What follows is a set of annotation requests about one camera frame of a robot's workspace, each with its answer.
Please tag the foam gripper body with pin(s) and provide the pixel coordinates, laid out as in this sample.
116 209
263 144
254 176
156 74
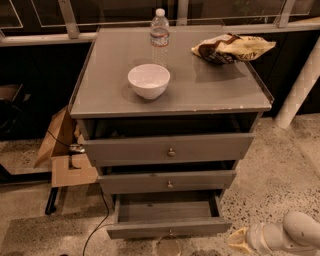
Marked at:
254 237

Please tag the grey bottom drawer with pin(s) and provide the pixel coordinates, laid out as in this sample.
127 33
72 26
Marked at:
183 213

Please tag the grey drawer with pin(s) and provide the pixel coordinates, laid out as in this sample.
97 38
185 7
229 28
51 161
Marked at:
167 149
183 213
166 182

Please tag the grey wooden drawer cabinet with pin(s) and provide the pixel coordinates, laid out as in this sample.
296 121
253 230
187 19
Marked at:
201 98

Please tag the grey top drawer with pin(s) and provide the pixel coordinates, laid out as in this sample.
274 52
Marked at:
167 149

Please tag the grey middle drawer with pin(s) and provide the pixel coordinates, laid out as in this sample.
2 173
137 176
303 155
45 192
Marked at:
166 182

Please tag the white diagonal pole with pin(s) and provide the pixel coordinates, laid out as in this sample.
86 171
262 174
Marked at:
304 83

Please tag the white ceramic bowl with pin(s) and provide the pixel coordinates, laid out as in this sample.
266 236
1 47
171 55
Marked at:
149 81

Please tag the brown and yellow chip bag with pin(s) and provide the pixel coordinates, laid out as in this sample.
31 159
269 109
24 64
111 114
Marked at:
229 48

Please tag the black metal floor stand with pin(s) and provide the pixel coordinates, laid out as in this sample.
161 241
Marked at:
50 207

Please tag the brown cardboard box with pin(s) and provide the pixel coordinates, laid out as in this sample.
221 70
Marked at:
67 169

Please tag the clear plastic water bottle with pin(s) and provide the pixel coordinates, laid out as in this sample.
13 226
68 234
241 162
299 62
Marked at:
159 38

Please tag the white metal railing frame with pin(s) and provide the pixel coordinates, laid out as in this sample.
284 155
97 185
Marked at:
39 22

